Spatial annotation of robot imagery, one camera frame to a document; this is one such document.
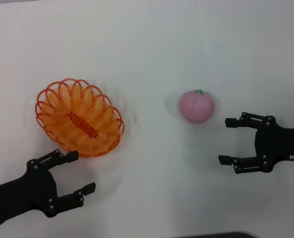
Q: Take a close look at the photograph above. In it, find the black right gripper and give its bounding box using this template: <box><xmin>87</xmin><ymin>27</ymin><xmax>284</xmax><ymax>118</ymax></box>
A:
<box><xmin>218</xmin><ymin>112</ymin><xmax>294</xmax><ymax>175</ymax></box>

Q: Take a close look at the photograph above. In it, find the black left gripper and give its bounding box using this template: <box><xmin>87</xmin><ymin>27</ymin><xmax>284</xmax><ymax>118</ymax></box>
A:
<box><xmin>0</xmin><ymin>149</ymin><xmax>97</xmax><ymax>230</ymax></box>

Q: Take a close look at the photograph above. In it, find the orange plastic woven basket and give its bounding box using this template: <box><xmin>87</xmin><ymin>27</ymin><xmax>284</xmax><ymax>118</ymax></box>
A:
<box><xmin>35</xmin><ymin>78</ymin><xmax>125</xmax><ymax>158</ymax></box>

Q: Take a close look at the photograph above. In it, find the pink toy peach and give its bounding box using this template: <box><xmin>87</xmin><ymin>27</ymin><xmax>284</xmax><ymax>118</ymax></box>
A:
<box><xmin>178</xmin><ymin>89</ymin><xmax>216</xmax><ymax>124</ymax></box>

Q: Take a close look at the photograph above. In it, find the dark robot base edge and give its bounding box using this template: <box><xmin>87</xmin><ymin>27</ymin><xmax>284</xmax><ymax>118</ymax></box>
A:
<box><xmin>176</xmin><ymin>231</ymin><xmax>259</xmax><ymax>238</ymax></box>

